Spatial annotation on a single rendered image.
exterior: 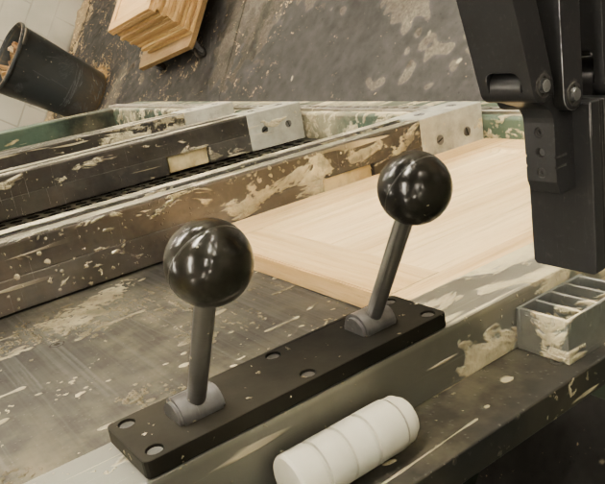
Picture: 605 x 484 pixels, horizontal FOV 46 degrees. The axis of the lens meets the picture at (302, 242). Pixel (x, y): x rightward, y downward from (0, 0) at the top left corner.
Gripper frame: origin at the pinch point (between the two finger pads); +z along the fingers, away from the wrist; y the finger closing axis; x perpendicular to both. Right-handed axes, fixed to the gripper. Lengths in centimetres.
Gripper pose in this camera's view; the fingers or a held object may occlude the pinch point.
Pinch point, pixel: (570, 183)
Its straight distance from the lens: 31.6
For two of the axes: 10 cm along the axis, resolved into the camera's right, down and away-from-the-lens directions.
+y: 7.9, -3.1, 5.3
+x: -5.9, -1.6, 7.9
